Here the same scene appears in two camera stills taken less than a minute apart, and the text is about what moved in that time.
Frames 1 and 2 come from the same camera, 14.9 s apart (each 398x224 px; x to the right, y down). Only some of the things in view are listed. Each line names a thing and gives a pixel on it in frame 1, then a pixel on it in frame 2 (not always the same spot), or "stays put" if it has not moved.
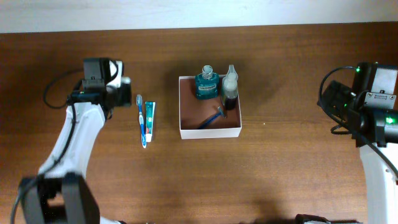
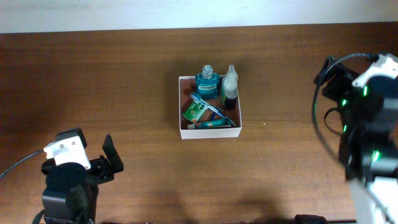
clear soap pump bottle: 229,88 stays put
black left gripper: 125,90 -> 106,172
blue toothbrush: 138,101 -> 196,97
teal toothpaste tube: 150,115 -> 218,123
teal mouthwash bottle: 207,84 stays put
